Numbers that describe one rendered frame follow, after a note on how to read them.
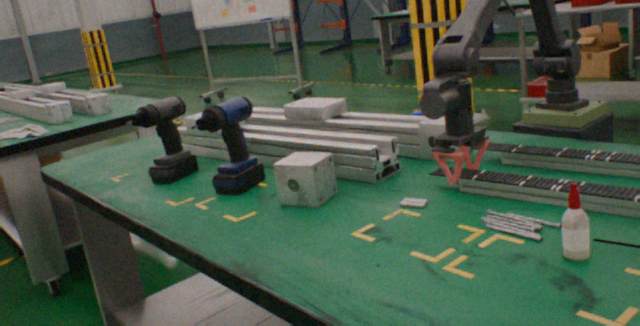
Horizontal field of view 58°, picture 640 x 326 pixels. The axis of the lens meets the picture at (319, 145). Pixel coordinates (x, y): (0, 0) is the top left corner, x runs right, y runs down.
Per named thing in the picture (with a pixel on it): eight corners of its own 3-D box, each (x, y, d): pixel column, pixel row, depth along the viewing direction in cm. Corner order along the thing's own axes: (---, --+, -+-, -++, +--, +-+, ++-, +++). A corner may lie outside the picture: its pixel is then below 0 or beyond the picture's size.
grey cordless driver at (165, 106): (202, 169, 166) (187, 94, 160) (152, 194, 150) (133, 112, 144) (183, 168, 170) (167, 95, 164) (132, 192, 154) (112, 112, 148)
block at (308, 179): (343, 188, 133) (337, 149, 130) (318, 207, 123) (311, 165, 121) (306, 186, 138) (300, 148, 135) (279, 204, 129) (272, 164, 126)
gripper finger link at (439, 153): (433, 185, 120) (429, 142, 117) (452, 174, 125) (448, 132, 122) (462, 190, 115) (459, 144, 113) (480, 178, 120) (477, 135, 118)
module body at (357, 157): (400, 170, 139) (397, 136, 137) (375, 184, 133) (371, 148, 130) (205, 145, 194) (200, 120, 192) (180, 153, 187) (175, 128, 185)
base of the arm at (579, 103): (591, 104, 160) (554, 101, 170) (590, 75, 158) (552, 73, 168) (570, 112, 156) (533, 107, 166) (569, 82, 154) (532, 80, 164)
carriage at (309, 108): (349, 120, 173) (346, 98, 171) (324, 130, 166) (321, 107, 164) (310, 118, 184) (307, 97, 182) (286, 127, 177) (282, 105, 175)
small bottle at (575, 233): (564, 249, 91) (561, 178, 88) (590, 251, 89) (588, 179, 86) (561, 260, 88) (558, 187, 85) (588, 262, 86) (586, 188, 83)
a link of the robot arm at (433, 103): (478, 46, 113) (439, 48, 119) (449, 56, 105) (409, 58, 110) (483, 106, 116) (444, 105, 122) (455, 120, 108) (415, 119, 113)
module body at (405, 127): (442, 148, 152) (439, 116, 150) (421, 159, 145) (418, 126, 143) (248, 130, 207) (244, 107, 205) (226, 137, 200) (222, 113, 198)
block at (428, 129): (478, 148, 148) (475, 112, 145) (453, 162, 139) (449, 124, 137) (447, 145, 154) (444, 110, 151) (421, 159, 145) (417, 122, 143)
